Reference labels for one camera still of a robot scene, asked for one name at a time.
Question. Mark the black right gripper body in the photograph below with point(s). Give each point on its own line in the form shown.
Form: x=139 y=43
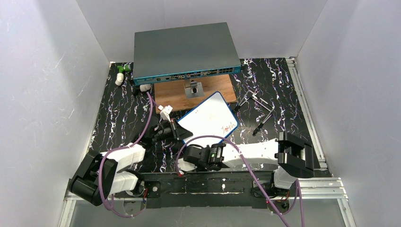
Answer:
x=189 y=154

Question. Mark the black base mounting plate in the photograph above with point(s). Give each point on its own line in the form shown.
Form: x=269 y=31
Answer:
x=204 y=189

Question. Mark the right aluminium side rail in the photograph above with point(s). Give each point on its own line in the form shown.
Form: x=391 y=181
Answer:
x=291 y=62

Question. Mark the white pipe elbow fitting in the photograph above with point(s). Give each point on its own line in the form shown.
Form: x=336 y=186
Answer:
x=119 y=79

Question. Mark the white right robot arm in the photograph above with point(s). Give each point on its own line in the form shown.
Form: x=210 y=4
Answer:
x=293 y=156

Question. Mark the grey network switch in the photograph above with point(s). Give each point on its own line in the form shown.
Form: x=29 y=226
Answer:
x=184 y=53

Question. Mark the blue-framed small whiteboard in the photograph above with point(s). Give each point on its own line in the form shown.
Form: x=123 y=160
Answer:
x=211 y=117

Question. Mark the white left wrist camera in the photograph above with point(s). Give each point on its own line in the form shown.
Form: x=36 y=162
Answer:
x=165 y=112

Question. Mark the aluminium extrusion frame rail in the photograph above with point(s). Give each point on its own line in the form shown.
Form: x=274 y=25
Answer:
x=313 y=188

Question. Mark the green and white pipe fitting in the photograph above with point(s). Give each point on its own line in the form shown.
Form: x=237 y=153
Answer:
x=124 y=68

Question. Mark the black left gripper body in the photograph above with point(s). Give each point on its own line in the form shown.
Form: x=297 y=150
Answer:
x=175 y=130

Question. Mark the metal bracket with black knob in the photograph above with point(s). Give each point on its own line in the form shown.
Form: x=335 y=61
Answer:
x=193 y=88

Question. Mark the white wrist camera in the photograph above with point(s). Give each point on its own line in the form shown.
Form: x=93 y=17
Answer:
x=165 y=112
x=184 y=167

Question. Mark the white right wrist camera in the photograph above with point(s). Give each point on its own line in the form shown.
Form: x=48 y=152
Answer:
x=184 y=167

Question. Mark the brown wooden board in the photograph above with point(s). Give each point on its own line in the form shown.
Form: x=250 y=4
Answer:
x=173 y=93

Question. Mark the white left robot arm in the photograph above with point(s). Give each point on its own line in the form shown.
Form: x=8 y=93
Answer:
x=100 y=175

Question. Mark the white and black pipe fitting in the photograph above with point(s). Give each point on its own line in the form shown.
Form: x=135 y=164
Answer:
x=140 y=88

